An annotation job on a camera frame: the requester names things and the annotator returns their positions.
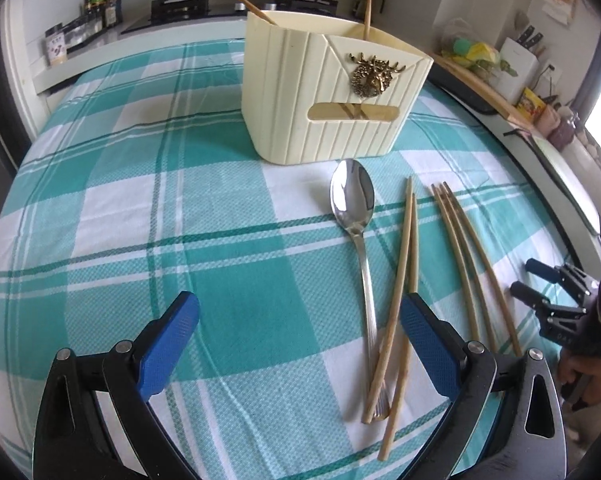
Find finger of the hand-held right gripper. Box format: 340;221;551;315
510;281;582;319
525;258;592;294

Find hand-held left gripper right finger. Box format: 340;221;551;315
399;292;567;480

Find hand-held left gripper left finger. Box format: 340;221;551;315
33;291;201;480

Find large steel spoon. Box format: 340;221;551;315
329;158;392;422

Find cream ribbed utensil holder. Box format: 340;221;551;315
244;10;435;166

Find person's right hand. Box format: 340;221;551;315
559;347;601;412

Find green cutting board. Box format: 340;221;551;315
529;134;601;235

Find teal plaid tablecloth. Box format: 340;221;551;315
0;37;578;480

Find garlic bulbs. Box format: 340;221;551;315
579;127;601;166

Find purple soap dispenser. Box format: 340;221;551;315
549;109;587;152

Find pink cup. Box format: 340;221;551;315
535;104;562;137

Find yellow snack packet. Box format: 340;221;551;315
517;87;547;122

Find wooden cutting board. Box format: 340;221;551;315
433;54;537;130

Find white knife block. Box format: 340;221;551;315
490;25;545;104

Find plastic bag of fruit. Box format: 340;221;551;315
439;16;512;82

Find glass french press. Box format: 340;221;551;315
351;0;384;22

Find rack of spice jars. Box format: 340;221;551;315
44;12;107;67

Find black gas stove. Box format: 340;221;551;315
120;0;353;36

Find dark sauce bottle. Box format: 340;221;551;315
103;0;124;29

